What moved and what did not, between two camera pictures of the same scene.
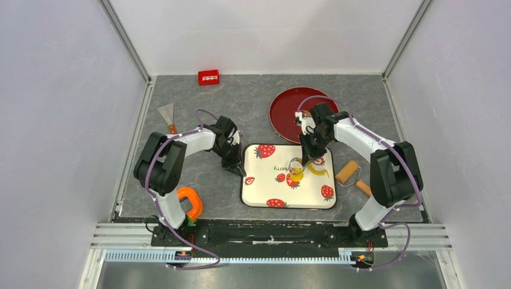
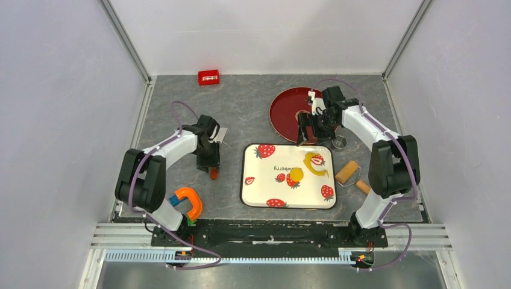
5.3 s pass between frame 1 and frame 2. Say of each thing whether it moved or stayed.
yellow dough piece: stayed
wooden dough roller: stayed
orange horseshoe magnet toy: stayed
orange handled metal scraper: moved
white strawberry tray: stayed
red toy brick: stayed
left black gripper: moved
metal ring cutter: moved
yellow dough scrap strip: stayed
